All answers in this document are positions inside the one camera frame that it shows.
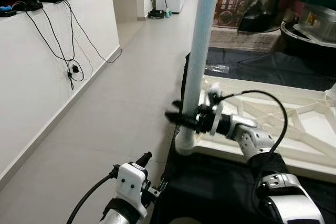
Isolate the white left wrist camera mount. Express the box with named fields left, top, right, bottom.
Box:
left=115, top=163, right=149, bottom=209

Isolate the clear tape strip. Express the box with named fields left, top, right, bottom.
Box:
left=205, top=65, right=230, bottom=75

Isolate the black tablecloth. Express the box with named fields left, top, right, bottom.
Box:
left=150, top=46, right=336, bottom=224

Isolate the looped black wall cable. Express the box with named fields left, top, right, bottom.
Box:
left=24, top=1, right=85, bottom=89

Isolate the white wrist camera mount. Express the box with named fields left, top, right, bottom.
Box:
left=207, top=89, right=225, bottom=135
left=115, top=163, right=149, bottom=209

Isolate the white plastic children table top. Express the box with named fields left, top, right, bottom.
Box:
left=175, top=77, right=336, bottom=183

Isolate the clear plastic storage box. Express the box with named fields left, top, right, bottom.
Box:
left=294, top=6, right=336, bottom=44

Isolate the black plastic bag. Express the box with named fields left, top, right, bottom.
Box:
left=239, top=0, right=305, bottom=33

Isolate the beige patterned cloth cover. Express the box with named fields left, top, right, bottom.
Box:
left=210, top=26, right=284, bottom=52

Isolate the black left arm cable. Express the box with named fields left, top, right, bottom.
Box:
left=66, top=169, right=120, bottom=224

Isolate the black round basin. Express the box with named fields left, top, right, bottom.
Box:
left=281, top=20, right=336, bottom=51

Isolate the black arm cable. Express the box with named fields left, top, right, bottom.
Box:
left=66, top=169, right=120, bottom=224
left=220, top=90, right=289, bottom=154

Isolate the long thin black wall cable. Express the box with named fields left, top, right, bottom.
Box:
left=63, top=0, right=122, bottom=65

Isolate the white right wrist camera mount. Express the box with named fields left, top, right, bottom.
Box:
left=207, top=89, right=225, bottom=135

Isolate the orange lid storage box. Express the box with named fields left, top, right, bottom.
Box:
left=213, top=0, right=276, bottom=29

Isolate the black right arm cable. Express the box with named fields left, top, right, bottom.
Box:
left=220, top=90, right=289, bottom=154

